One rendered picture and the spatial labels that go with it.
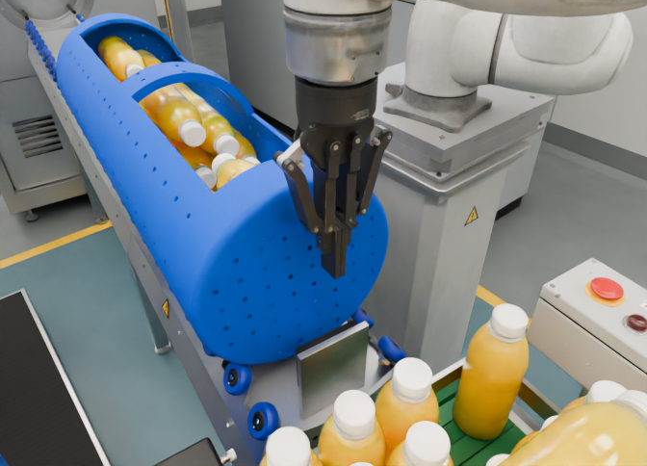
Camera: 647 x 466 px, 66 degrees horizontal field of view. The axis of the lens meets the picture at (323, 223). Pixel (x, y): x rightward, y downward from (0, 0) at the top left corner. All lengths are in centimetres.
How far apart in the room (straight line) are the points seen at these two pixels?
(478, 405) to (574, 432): 25
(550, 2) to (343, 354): 45
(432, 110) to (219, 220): 63
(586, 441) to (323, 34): 37
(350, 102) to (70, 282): 215
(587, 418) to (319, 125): 33
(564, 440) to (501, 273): 198
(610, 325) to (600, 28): 53
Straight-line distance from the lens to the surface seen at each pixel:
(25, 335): 210
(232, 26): 363
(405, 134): 104
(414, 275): 119
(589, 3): 38
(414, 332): 133
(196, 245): 57
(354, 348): 65
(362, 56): 43
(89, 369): 210
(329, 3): 41
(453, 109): 108
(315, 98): 44
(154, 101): 94
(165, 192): 66
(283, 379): 74
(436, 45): 103
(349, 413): 50
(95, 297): 237
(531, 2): 37
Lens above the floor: 152
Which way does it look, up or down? 36 degrees down
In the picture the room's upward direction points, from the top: straight up
